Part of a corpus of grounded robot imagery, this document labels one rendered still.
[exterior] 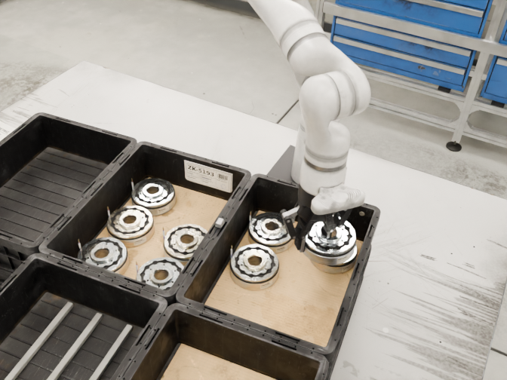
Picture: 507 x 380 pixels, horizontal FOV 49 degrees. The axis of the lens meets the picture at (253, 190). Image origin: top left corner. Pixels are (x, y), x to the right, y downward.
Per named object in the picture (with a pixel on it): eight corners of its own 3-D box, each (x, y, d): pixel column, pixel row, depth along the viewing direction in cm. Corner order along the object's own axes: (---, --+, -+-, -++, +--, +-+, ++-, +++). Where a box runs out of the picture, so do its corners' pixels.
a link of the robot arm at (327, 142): (307, 179, 87) (354, 165, 90) (318, 94, 77) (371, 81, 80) (286, 154, 92) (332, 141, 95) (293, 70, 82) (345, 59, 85)
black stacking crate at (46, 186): (48, 148, 153) (38, 112, 145) (143, 176, 145) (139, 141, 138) (-65, 246, 125) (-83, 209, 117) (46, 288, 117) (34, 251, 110)
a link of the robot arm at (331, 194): (314, 217, 88) (319, 188, 84) (288, 173, 96) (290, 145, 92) (367, 205, 91) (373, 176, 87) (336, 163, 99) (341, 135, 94)
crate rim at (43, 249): (141, 147, 139) (139, 139, 137) (253, 179, 131) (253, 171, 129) (36, 258, 111) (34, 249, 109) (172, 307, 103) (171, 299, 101)
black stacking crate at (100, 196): (145, 177, 145) (140, 142, 137) (251, 209, 137) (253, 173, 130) (48, 289, 117) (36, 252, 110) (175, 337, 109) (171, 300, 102)
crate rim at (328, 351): (253, 179, 131) (254, 171, 129) (380, 215, 123) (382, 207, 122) (172, 307, 103) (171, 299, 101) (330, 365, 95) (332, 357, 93)
